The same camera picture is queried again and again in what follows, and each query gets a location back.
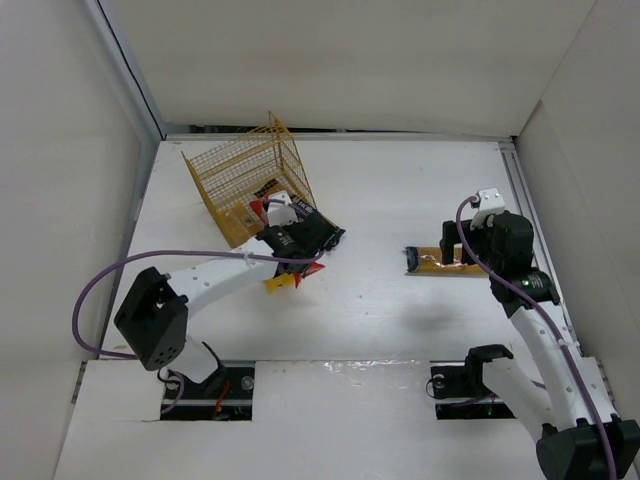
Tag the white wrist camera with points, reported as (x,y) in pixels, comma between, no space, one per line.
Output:
(486,203)
(279,211)

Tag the red white spaghetti bag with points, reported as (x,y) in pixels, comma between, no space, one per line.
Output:
(257,207)

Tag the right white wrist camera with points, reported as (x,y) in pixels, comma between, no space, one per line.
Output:
(486,203)

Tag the yellow wire mesh shelf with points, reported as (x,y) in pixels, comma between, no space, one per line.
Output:
(234,170)

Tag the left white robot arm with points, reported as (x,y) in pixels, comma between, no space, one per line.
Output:
(186,299)

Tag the yellow spaghetti bag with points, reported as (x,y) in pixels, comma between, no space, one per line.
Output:
(239,224)

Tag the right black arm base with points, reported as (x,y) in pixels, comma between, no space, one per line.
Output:
(457,397)

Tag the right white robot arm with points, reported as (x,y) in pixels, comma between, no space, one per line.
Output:
(577,432)

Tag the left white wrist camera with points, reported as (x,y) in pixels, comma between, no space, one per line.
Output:
(279,211)

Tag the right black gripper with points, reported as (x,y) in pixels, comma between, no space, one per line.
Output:
(463,232)

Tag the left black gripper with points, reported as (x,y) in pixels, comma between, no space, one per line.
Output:
(325,233)

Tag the aluminium rail right side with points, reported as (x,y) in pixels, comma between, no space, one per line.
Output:
(525,206)

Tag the blue patterned spaghetti bag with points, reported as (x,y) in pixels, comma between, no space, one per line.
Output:
(428,261)

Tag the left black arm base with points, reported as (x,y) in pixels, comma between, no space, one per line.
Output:
(231,401)

